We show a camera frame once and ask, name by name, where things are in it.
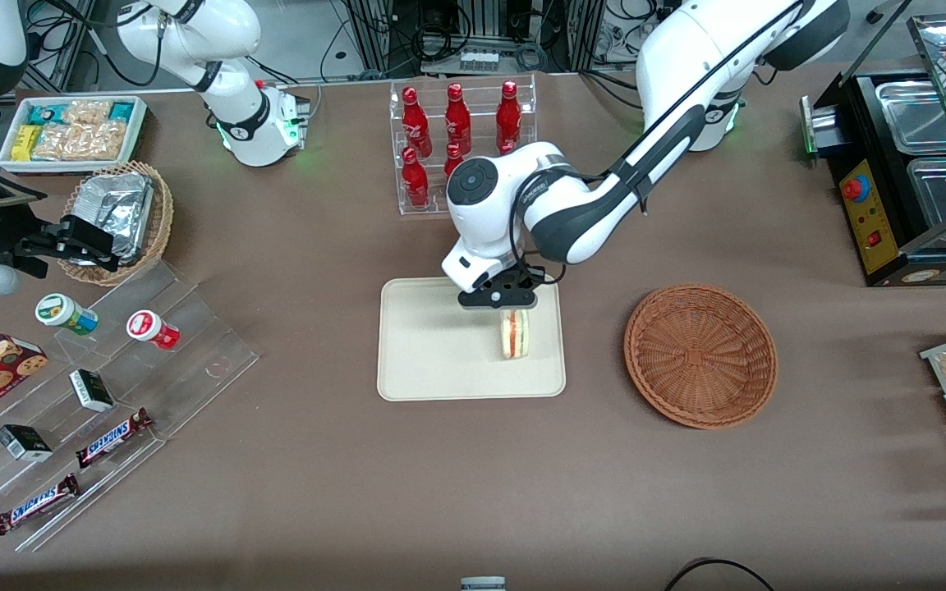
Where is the triangle sandwich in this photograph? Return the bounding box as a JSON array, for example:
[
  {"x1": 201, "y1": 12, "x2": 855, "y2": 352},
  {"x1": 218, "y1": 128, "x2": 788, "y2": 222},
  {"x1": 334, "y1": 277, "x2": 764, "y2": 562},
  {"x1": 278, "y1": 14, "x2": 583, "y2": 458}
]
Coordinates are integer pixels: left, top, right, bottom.
[{"x1": 499, "y1": 308, "x2": 532, "y2": 361}]

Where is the light wicker basket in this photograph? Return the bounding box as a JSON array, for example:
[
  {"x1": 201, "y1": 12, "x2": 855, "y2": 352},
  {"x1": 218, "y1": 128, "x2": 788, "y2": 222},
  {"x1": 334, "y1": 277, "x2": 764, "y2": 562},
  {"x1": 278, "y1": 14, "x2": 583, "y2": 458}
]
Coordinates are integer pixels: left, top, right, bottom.
[{"x1": 56, "y1": 160, "x2": 175, "y2": 287}]

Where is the cream plastic tray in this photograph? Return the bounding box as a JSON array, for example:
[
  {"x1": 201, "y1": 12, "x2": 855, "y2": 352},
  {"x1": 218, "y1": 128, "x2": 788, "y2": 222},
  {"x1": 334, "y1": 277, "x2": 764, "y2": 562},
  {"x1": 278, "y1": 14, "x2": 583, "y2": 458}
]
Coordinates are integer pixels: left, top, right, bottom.
[{"x1": 377, "y1": 277, "x2": 567, "y2": 403}]

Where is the brown wicker basket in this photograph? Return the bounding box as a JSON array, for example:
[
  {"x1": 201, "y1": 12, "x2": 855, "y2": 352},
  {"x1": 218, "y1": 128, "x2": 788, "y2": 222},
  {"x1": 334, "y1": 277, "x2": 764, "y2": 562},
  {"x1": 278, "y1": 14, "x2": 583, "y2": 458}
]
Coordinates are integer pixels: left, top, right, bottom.
[{"x1": 623, "y1": 283, "x2": 778, "y2": 430}]

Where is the silver foil pack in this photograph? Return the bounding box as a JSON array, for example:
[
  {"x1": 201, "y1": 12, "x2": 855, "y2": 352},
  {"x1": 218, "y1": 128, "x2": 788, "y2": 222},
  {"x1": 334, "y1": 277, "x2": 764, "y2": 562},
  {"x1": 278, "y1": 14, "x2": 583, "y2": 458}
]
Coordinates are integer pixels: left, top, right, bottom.
[
  {"x1": 94, "y1": 194, "x2": 152, "y2": 263},
  {"x1": 72, "y1": 171, "x2": 154, "y2": 208}
]

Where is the green lid cup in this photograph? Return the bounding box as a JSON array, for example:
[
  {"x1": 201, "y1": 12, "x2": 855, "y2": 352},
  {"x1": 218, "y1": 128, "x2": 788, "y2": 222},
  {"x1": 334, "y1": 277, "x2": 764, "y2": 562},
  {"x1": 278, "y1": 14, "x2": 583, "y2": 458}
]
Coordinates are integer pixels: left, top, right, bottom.
[{"x1": 35, "y1": 293, "x2": 99, "y2": 337}]

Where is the white snack bin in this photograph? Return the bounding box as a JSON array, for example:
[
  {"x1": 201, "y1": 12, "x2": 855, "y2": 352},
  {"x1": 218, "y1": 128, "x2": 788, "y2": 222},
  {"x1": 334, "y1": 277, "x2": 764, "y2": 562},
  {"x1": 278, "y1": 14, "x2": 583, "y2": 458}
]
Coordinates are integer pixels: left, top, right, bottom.
[{"x1": 0, "y1": 94, "x2": 149, "y2": 175}]

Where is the yellow snack pack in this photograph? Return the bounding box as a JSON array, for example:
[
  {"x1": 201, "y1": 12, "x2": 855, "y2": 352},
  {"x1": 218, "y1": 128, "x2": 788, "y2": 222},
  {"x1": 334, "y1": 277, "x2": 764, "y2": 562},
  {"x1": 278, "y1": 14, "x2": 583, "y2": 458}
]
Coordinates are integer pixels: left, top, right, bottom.
[{"x1": 11, "y1": 124, "x2": 44, "y2": 162}]

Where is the red lid cup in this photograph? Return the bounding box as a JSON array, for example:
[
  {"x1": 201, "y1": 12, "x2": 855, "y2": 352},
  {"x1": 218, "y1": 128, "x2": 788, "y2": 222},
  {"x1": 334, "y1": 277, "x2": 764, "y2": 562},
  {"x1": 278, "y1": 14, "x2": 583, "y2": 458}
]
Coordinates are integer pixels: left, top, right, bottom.
[{"x1": 126, "y1": 309, "x2": 181, "y2": 351}]

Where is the clear cracker bag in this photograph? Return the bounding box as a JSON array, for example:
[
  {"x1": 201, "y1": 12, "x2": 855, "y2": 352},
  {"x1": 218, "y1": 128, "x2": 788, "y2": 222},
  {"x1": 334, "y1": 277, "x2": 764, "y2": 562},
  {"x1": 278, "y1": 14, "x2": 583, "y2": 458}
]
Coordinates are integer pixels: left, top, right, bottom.
[
  {"x1": 33, "y1": 122, "x2": 128, "y2": 162},
  {"x1": 62, "y1": 99, "x2": 113, "y2": 129}
]

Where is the clear acrylic bottle rack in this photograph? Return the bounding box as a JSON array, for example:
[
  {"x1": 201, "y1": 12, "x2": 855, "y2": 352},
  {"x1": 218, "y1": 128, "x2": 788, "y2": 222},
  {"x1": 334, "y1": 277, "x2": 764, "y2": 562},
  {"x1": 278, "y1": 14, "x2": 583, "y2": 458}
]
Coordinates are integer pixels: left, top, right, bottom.
[{"x1": 389, "y1": 73, "x2": 538, "y2": 217}]

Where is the small dark box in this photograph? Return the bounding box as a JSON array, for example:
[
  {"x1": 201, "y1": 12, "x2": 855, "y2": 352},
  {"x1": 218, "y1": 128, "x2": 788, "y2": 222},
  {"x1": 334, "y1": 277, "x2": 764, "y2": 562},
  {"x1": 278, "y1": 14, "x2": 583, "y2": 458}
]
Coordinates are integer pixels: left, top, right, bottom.
[
  {"x1": 69, "y1": 369, "x2": 115, "y2": 413},
  {"x1": 0, "y1": 424, "x2": 53, "y2": 463}
]

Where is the clear acrylic stepped shelf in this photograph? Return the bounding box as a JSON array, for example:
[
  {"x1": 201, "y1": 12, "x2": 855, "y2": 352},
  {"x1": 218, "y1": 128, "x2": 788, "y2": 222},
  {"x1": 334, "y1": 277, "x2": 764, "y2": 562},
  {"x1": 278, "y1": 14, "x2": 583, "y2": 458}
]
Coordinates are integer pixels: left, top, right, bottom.
[{"x1": 0, "y1": 259, "x2": 262, "y2": 552}]

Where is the snickers bar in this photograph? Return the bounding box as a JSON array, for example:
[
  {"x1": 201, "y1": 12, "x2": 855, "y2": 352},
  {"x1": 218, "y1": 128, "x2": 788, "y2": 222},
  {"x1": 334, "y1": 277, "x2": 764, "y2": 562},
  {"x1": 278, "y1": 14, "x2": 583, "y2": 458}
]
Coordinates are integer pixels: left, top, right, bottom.
[
  {"x1": 75, "y1": 408, "x2": 154, "y2": 470},
  {"x1": 0, "y1": 474, "x2": 81, "y2": 536}
]

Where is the black food warmer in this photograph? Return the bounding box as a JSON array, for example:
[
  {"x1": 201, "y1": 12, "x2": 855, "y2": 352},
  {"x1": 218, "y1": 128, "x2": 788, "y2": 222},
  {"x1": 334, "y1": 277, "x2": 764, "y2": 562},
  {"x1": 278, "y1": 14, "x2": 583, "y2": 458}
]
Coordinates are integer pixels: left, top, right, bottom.
[{"x1": 800, "y1": 11, "x2": 946, "y2": 288}]

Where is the black table cable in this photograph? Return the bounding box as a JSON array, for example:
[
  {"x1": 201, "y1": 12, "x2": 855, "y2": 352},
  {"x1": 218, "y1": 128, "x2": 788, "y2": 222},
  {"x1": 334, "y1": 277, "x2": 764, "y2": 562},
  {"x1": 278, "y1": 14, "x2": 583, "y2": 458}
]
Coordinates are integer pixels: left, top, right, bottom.
[{"x1": 664, "y1": 557, "x2": 774, "y2": 591}]

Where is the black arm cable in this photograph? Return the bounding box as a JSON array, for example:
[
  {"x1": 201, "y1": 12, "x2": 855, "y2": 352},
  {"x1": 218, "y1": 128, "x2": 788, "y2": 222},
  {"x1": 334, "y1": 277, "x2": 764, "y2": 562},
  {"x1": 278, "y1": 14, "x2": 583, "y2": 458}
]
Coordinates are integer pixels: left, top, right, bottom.
[{"x1": 512, "y1": 0, "x2": 806, "y2": 285}]

